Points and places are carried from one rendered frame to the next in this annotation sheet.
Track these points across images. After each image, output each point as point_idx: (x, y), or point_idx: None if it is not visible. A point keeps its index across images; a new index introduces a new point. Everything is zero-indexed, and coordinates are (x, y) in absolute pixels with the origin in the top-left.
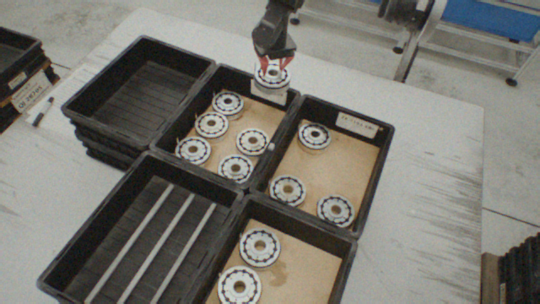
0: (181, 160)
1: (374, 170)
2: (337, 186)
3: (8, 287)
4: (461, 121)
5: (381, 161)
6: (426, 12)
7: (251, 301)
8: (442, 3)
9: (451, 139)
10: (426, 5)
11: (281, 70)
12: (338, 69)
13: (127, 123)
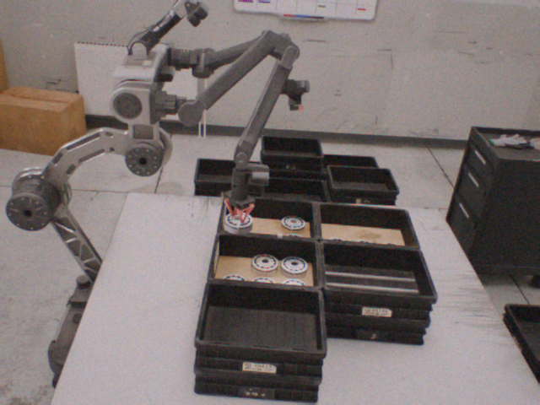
0: (318, 270)
1: (254, 210)
2: (270, 229)
3: (443, 390)
4: (149, 202)
5: (258, 197)
6: (164, 146)
7: (367, 242)
8: (167, 134)
9: (172, 206)
10: (162, 143)
11: (235, 213)
12: (110, 265)
13: (288, 343)
